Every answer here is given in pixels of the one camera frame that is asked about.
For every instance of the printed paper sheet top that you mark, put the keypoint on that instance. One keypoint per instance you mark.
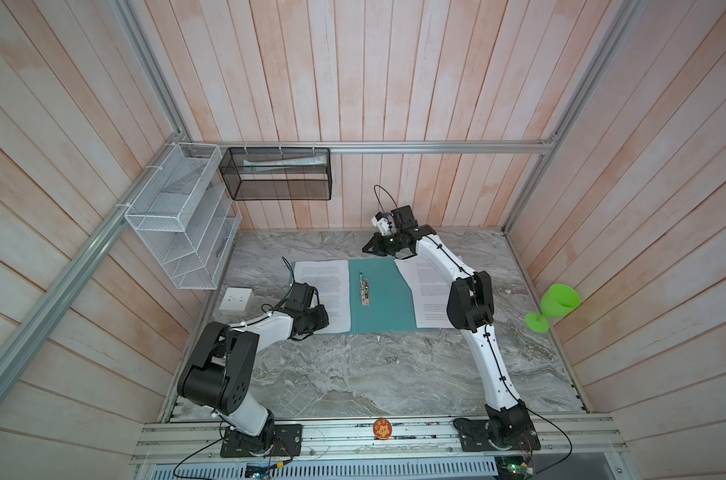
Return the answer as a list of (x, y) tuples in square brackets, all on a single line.
[(331, 279)]

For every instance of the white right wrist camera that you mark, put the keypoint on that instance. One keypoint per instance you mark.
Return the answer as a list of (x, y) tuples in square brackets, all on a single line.
[(384, 222)]

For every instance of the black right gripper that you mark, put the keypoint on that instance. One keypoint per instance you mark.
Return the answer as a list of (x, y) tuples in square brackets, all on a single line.
[(376, 239)]

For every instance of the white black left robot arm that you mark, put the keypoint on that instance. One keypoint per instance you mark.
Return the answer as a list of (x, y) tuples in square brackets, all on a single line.
[(218, 372)]

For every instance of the teal green folder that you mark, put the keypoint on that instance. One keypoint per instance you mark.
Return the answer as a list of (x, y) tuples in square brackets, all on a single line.
[(391, 308)]

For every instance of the green plastic goblet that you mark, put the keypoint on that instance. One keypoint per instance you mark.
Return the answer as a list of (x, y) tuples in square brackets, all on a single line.
[(559, 301)]

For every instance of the red round sticker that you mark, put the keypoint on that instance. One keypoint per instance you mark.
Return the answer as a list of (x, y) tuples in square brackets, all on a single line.
[(382, 429)]

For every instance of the white wire mesh shelf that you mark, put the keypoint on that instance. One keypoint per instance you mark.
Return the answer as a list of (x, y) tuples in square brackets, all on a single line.
[(184, 218)]

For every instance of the black wire mesh basket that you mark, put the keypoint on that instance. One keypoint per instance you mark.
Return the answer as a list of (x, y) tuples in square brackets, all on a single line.
[(277, 173)]

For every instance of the white power socket box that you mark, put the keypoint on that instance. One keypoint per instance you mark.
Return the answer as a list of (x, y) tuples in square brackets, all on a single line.
[(236, 301)]

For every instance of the metal folder clip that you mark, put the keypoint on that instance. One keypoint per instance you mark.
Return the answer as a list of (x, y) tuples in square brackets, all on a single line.
[(364, 289)]

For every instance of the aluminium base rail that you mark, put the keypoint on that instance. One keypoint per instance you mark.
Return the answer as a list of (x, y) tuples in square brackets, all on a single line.
[(338, 439)]

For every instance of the printed paper sheet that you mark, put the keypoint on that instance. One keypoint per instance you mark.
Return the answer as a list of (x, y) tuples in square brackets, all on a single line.
[(430, 293), (331, 279)]

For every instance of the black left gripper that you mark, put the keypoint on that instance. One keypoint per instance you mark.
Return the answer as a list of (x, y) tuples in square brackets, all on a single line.
[(322, 320)]

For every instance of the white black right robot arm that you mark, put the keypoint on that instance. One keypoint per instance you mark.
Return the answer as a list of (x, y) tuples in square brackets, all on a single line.
[(470, 309)]

